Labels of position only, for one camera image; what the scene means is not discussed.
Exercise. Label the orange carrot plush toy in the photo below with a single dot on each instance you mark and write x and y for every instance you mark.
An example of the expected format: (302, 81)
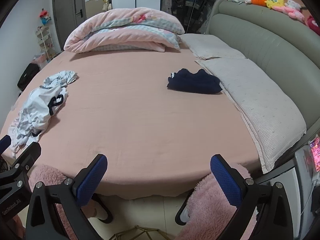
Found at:
(258, 0)

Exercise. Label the white cat plush toy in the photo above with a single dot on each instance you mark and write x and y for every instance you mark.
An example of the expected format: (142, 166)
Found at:
(292, 4)

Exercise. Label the person's left leg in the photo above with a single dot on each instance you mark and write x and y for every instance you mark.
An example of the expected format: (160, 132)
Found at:
(50, 175)

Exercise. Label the smartphone with lit screen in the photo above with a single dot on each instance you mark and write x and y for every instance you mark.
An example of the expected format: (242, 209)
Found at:
(315, 155)

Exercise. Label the grey-green padded headboard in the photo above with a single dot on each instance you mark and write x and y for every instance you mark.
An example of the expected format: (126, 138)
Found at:
(262, 37)

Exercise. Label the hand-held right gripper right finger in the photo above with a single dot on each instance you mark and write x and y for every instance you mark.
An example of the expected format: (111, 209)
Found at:
(226, 180)

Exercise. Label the black bag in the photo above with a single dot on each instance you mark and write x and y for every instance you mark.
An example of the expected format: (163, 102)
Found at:
(28, 76)

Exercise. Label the beige cabinet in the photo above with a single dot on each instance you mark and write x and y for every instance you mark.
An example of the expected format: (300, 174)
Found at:
(97, 8)

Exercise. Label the large cream checked pillow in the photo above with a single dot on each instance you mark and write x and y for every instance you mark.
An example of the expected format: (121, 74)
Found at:
(262, 105)

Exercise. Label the yellow square plush toy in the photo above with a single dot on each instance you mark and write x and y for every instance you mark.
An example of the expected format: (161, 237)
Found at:
(274, 1)

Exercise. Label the person's right leg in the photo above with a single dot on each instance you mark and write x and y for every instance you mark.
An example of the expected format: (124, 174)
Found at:
(200, 205)

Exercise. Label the dark glass cabinet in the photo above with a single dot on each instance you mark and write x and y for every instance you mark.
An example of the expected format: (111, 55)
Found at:
(180, 2)

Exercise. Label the white shelf rack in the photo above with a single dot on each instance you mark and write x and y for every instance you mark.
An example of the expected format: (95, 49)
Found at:
(46, 42)

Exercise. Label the folded navy garment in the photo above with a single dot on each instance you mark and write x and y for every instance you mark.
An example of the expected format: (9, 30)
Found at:
(195, 83)

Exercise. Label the red plush toy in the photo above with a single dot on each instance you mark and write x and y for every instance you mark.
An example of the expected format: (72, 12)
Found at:
(314, 25)

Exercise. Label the red and blue wall toy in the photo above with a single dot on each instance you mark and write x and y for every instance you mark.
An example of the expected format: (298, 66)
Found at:
(45, 16)

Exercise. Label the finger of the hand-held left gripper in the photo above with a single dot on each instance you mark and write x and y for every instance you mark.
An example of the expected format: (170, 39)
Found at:
(5, 143)
(30, 153)

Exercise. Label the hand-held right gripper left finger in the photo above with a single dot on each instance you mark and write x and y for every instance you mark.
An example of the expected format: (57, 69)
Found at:
(91, 180)

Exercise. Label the white nightstand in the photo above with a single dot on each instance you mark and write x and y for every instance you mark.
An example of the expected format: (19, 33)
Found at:
(303, 180)

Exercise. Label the light blue navy-trimmed T-shirt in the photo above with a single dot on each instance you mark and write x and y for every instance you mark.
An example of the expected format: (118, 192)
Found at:
(37, 107)

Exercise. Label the pink sheet bed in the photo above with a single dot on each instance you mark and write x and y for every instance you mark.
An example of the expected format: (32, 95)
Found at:
(137, 120)

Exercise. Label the small cream checked pillow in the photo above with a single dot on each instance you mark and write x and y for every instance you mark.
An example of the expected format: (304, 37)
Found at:
(212, 46)

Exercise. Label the person's leg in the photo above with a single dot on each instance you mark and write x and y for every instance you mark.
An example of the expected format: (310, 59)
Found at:
(200, 205)
(50, 175)

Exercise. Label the black slipper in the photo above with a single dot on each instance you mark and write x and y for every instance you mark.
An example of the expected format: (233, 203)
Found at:
(105, 213)
(181, 213)

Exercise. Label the folded pink checked quilt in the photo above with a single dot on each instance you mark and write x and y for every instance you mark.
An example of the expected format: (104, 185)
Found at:
(120, 37)

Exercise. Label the pink plush toy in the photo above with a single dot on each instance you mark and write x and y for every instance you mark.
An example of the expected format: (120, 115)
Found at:
(291, 12)

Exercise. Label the grey door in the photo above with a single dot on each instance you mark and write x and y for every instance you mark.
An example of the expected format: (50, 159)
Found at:
(67, 12)

